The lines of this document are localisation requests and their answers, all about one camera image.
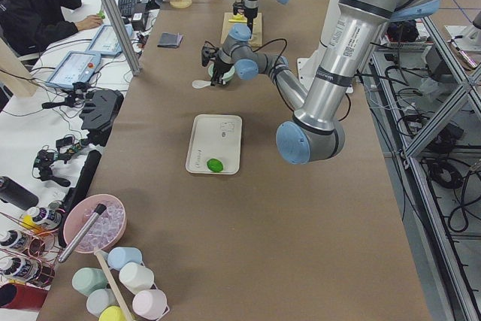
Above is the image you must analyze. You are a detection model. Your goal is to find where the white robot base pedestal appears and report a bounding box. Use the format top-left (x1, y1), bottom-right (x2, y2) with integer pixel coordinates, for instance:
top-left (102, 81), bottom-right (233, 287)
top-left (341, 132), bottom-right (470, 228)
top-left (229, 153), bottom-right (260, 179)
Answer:
top-left (297, 0), bottom-right (340, 89)

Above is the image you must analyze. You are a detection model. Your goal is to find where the aluminium frame post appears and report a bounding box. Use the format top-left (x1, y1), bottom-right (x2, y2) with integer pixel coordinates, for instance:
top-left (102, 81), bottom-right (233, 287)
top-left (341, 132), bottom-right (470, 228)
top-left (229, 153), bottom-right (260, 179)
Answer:
top-left (101, 0), bottom-right (141, 76)

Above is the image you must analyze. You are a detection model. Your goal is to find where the teach pendant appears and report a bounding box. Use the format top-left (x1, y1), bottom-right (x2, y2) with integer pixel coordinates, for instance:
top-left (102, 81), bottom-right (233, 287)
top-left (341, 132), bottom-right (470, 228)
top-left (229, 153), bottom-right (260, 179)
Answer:
top-left (45, 51), bottom-right (101, 89)
top-left (86, 25), bottom-right (122, 57)

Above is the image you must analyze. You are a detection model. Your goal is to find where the metal muddler stick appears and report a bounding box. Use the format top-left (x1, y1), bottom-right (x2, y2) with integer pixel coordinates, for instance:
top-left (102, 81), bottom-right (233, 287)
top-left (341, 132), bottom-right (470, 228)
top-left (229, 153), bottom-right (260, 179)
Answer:
top-left (58, 203), bottom-right (107, 263)

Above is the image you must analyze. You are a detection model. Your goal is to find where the light blue cup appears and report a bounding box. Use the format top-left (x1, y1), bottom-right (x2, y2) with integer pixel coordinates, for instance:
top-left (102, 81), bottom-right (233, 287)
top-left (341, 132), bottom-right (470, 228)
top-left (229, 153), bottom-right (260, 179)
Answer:
top-left (107, 247), bottom-right (143, 271)

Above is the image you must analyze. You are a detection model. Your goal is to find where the pink cup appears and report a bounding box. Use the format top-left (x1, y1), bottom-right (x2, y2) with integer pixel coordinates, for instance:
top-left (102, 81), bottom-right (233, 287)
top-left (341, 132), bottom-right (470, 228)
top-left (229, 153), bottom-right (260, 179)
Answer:
top-left (132, 289), bottom-right (168, 320)

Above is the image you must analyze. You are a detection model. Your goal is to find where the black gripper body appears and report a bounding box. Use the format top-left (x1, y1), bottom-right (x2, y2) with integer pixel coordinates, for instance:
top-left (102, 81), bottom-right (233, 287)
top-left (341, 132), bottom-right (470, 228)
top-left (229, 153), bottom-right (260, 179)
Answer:
top-left (244, 8), bottom-right (259, 19)
top-left (214, 59), bottom-right (234, 76)

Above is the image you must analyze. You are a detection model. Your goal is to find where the beige rabbit tray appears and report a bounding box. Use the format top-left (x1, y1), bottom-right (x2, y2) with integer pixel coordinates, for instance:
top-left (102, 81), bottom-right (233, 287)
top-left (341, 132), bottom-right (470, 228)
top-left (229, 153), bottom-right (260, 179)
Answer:
top-left (185, 114), bottom-right (242, 175)

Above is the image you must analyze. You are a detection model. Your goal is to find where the black bottle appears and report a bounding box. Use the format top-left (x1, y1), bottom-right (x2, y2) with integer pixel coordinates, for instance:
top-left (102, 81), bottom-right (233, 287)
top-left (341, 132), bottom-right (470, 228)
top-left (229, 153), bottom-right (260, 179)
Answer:
top-left (1, 176), bottom-right (38, 210)

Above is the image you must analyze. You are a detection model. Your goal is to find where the white cup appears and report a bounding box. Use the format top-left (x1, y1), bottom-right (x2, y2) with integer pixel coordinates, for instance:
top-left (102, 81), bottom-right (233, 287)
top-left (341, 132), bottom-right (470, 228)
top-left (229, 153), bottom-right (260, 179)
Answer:
top-left (119, 262), bottom-right (154, 295)

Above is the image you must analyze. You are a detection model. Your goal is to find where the yellow cup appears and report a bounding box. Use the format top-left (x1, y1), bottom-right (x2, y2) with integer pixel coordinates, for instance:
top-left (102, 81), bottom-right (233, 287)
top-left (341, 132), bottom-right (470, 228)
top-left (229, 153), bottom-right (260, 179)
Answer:
top-left (98, 306), bottom-right (126, 321)

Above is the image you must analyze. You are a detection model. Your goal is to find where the yellow plastic knife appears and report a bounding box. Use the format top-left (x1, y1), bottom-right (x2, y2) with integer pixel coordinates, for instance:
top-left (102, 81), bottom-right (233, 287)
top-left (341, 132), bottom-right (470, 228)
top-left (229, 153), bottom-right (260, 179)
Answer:
top-left (228, 17), bottom-right (247, 23)

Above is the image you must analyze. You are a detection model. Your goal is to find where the light green bowl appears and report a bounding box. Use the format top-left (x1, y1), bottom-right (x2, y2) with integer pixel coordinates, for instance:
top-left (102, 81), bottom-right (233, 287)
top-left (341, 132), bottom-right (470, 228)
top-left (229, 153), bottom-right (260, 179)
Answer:
top-left (207, 63), bottom-right (235, 86)

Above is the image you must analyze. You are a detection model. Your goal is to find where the grey folded cloth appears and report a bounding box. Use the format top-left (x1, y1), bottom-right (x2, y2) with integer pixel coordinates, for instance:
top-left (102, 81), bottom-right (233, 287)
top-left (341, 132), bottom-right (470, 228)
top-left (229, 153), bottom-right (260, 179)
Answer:
top-left (157, 32), bottom-right (183, 48)

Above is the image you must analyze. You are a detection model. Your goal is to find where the pale grey cup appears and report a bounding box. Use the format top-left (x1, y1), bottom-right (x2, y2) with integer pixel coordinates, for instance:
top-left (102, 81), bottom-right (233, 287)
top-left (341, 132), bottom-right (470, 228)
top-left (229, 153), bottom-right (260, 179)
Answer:
top-left (86, 289), bottom-right (117, 317)

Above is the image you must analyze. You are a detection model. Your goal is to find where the red can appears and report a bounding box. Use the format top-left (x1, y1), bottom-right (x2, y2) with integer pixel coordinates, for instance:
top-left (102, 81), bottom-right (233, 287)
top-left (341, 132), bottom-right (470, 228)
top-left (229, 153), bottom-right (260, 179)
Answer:
top-left (1, 283), bottom-right (48, 311)

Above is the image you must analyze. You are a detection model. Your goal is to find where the pink bowl with ice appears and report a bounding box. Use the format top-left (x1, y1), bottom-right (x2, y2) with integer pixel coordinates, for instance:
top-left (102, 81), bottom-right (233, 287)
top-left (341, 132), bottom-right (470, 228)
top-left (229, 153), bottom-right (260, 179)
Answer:
top-left (62, 194), bottom-right (127, 253)

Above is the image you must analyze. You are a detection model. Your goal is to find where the person in black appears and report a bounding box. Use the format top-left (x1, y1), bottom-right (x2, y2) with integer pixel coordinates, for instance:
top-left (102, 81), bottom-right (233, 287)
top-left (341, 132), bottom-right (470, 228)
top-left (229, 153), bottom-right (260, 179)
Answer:
top-left (1, 0), bottom-right (103, 56)

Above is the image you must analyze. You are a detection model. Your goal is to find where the teach pendant far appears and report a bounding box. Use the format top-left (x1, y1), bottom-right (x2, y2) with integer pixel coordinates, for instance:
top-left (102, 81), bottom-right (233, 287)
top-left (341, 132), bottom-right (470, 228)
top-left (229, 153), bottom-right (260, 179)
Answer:
top-left (86, 25), bottom-right (122, 57)

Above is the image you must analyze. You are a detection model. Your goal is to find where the green lime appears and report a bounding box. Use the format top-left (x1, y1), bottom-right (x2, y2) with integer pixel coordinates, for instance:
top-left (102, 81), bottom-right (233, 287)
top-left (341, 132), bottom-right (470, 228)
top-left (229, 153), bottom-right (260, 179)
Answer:
top-left (206, 158), bottom-right (224, 173)

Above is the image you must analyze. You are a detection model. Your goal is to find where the wooden cutting board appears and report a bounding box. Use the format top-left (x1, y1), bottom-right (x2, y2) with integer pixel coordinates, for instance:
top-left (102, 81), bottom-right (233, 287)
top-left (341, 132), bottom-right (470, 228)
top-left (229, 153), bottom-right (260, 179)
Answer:
top-left (220, 13), bottom-right (263, 47)

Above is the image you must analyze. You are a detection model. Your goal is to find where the teach pendant near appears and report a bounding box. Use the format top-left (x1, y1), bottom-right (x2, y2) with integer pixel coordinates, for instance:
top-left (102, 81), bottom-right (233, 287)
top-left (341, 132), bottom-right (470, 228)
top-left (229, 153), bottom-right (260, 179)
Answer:
top-left (45, 51), bottom-right (101, 89)

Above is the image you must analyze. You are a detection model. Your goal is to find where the mint green cup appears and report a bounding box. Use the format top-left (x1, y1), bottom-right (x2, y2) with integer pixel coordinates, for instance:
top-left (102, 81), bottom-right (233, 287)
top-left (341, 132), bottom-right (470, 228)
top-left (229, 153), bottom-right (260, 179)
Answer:
top-left (71, 268), bottom-right (107, 297)

